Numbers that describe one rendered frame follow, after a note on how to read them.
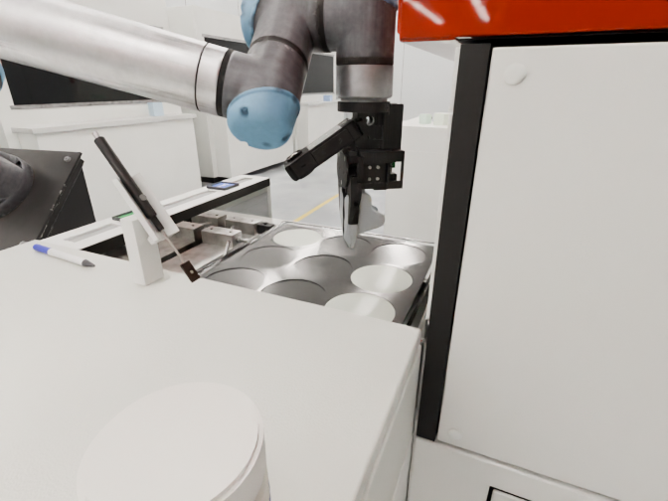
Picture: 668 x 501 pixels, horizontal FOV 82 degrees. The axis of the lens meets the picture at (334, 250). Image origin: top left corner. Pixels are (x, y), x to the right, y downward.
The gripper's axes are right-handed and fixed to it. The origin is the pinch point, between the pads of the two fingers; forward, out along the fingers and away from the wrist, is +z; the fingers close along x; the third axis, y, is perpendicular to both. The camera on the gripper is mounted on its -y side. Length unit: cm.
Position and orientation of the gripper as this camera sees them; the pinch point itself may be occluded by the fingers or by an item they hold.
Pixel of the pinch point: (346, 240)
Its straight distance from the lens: 59.8
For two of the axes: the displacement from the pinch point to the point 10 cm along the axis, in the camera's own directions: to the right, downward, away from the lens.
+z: 0.0, 9.2, 3.9
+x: -1.8, -3.9, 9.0
